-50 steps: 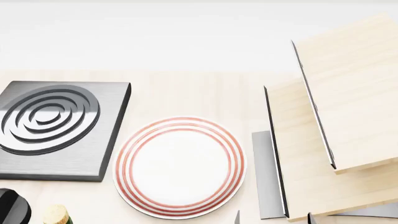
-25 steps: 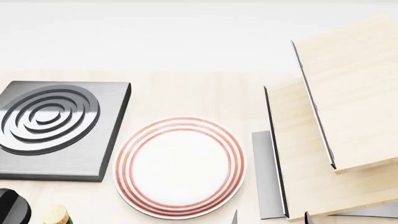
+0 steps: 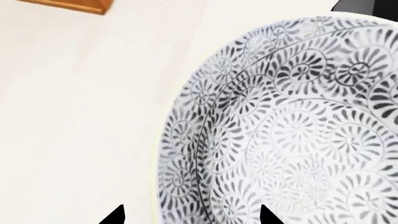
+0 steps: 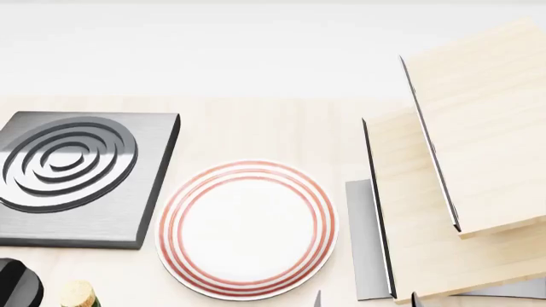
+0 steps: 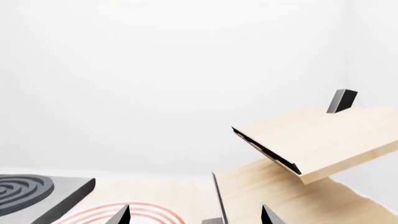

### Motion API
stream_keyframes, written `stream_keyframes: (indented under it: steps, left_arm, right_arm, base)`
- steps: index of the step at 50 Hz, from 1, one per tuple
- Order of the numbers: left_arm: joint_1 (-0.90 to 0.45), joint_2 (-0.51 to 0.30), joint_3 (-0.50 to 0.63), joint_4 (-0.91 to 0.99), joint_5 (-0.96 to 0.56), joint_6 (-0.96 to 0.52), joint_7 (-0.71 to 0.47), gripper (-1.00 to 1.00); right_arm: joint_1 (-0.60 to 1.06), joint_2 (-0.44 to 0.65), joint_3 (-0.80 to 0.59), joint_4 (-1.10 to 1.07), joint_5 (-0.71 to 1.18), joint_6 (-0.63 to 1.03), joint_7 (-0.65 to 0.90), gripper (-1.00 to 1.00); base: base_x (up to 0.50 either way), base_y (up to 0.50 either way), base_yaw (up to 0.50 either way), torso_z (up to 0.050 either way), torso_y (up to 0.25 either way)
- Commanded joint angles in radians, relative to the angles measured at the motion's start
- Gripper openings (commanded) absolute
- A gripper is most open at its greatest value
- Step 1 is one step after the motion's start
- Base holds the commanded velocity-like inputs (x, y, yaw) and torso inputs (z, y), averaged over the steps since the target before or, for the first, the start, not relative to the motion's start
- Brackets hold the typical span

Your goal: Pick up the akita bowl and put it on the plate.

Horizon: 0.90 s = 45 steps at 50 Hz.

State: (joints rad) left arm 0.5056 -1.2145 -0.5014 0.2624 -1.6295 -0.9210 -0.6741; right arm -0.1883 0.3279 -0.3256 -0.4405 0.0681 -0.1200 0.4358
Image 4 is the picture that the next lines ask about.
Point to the black bowl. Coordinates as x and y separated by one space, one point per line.
19 284

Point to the thin dark pointed panel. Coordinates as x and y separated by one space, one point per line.
416 302

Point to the grey flat stove burner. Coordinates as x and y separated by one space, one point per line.
145 179

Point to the white plate with red rings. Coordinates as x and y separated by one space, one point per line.
247 230

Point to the light wooden cabinet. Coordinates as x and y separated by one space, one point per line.
469 160

